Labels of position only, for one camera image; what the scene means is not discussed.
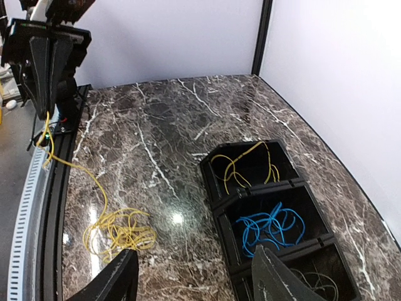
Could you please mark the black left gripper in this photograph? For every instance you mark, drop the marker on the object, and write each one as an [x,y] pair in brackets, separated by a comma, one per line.
[68,48]

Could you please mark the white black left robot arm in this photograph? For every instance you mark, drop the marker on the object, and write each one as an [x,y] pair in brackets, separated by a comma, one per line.
[53,13]

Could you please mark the black front table rail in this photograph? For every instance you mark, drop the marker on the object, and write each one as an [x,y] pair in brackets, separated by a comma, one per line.
[48,281]

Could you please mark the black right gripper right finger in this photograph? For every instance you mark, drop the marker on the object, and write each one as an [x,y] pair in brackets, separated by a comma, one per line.
[273,280]

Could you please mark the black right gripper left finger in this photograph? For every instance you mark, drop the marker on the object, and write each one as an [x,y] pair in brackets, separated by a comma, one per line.
[118,280]

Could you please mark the black corner frame post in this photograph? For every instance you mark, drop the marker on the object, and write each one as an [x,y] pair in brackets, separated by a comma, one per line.
[262,36]

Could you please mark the black right storage bin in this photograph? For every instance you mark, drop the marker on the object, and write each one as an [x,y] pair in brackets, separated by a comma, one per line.
[322,267]

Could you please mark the white slotted cable duct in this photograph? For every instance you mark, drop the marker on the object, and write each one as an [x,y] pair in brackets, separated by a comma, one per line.
[25,243]

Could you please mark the black middle storage bin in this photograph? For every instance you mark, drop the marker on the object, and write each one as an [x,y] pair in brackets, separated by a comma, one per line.
[277,219]

